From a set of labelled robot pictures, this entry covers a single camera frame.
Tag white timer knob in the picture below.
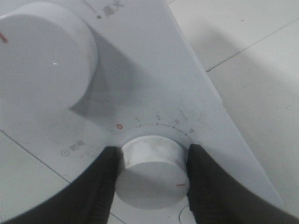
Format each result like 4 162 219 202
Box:
115 135 189 210

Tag upper white power knob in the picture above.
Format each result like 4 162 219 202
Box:
0 1 99 112

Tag white microwave oven body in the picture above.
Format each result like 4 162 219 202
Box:
0 0 283 224

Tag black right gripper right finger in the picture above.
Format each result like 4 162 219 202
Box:
187 144 299 224

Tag round white door button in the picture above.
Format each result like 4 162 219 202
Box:
178 205 196 224

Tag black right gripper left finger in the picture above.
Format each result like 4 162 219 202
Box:
6 146 120 224

